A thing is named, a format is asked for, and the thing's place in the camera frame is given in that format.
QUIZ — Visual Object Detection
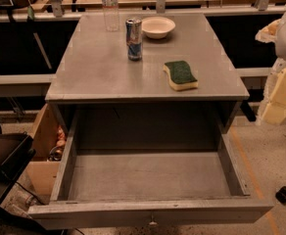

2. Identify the grey top drawer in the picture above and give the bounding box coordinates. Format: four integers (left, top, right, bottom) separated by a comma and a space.
28, 115, 273, 230

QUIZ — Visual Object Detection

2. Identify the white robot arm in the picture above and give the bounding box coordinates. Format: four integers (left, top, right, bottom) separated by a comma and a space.
256, 12, 286, 124

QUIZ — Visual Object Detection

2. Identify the green yellow sponge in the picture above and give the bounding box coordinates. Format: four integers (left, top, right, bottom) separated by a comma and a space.
163, 61, 198, 91

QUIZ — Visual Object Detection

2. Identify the white bowl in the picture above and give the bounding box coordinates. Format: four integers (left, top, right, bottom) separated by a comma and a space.
142, 17, 175, 39

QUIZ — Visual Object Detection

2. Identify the red bull can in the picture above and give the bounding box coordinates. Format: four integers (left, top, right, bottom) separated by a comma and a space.
125, 17, 142, 61

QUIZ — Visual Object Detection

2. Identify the clear plastic water bottle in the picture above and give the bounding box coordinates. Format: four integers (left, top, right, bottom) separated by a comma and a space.
102, 0, 119, 32

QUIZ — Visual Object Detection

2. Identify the cardboard box with items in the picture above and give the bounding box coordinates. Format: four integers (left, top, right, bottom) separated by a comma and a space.
26, 104, 66, 196

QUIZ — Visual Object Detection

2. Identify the black tray cart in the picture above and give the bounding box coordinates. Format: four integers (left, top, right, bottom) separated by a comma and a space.
0, 125, 35, 204

